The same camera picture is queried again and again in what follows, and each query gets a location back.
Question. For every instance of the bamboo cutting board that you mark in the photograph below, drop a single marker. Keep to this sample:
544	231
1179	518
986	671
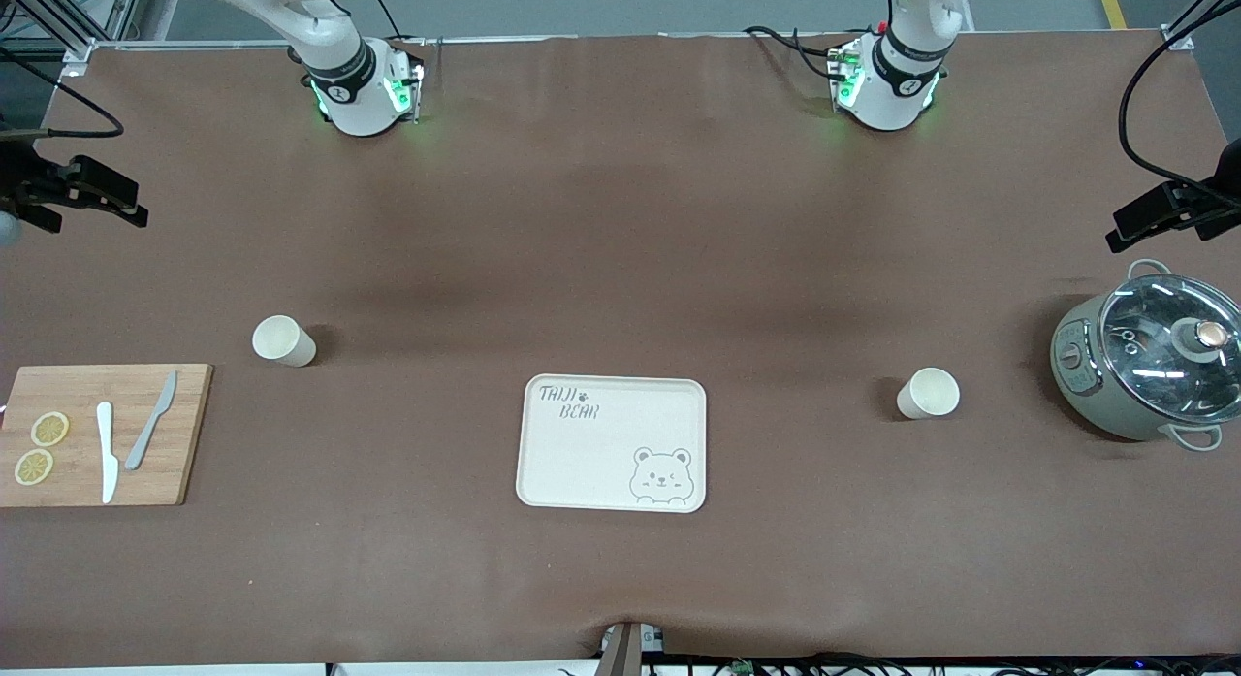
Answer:
78	390

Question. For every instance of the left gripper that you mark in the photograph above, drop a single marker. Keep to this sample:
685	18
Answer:
1224	193

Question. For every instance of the grey plastic knife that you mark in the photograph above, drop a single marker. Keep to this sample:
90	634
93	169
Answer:
145	441

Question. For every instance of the brown table cover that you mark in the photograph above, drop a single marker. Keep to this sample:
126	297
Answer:
620	220

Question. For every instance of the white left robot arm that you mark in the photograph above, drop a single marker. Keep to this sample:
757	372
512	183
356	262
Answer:
887	104

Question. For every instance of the white plastic cup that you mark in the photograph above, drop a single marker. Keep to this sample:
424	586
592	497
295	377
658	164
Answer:
283	340
929	394

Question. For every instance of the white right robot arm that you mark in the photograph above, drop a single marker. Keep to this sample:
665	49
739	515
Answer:
354	104

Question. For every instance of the yellow lemon slice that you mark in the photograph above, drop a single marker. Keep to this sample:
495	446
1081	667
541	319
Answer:
49	429
34	467

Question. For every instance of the white plastic knife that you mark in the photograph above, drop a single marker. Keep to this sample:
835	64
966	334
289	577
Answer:
107	463

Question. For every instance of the glass pot lid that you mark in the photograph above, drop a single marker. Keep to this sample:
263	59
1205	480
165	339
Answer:
1154	366

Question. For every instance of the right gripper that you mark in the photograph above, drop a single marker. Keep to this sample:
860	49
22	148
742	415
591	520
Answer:
21	184

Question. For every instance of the cream tray with bear print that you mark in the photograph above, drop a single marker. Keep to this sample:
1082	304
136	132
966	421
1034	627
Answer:
582	463

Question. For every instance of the sage green electric pot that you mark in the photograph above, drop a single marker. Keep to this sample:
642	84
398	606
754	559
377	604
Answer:
1076	366

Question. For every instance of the aluminium frame post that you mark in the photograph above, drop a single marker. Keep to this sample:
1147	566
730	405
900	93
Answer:
1179	39
78	55

